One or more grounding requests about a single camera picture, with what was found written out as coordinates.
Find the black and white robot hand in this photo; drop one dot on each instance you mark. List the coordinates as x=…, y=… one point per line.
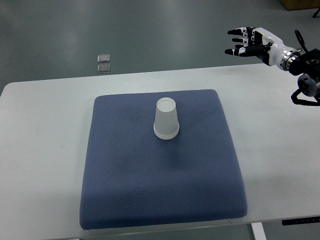
x=259, y=42

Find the white paper cup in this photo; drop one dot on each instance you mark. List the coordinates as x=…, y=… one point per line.
x=166, y=117
x=166, y=136

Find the brown cardboard box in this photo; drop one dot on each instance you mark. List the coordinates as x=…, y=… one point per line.
x=292, y=5

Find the black tripod leg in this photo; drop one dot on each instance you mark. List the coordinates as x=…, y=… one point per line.
x=316, y=13

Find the upper metal floor plate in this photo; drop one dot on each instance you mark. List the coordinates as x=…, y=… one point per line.
x=103, y=58

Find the metal floor plate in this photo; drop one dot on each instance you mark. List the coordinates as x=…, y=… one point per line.
x=104, y=68
x=103, y=58

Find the lower metal floor plate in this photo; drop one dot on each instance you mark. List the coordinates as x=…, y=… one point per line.
x=104, y=68

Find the black table control panel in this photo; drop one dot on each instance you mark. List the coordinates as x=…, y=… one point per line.
x=300, y=221

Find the blue mesh cushion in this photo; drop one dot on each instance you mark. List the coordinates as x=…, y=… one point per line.
x=133, y=178

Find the white table leg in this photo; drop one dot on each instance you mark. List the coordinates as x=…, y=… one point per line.
x=258, y=231

